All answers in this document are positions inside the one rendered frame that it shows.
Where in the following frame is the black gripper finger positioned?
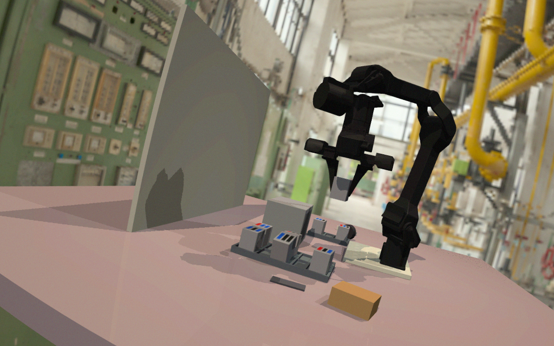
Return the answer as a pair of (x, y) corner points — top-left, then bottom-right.
(348, 164), (373, 196)
(322, 156), (339, 190)

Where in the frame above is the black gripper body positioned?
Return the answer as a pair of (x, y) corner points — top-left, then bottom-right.
(304, 119), (395, 171)

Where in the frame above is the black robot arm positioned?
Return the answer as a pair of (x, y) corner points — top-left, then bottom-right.
(313, 64), (456, 271)

